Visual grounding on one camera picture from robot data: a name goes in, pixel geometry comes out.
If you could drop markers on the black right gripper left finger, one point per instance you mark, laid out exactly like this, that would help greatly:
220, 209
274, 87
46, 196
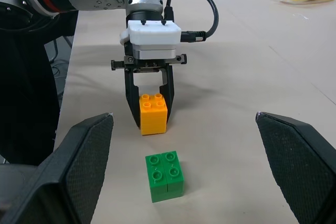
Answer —
65, 171

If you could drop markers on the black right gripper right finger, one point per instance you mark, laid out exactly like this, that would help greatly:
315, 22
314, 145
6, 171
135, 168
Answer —
302, 166

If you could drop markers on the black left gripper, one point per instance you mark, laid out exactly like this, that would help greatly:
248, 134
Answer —
153, 64

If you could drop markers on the yellow toy brick cube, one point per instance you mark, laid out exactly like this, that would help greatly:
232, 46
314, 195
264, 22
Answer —
153, 117

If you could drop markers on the green toy brick cube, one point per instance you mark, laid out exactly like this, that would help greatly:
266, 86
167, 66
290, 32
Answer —
165, 179

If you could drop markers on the black robot body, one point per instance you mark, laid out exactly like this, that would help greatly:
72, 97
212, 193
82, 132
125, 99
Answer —
23, 90

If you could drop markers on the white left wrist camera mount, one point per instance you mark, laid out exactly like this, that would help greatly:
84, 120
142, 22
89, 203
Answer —
152, 33

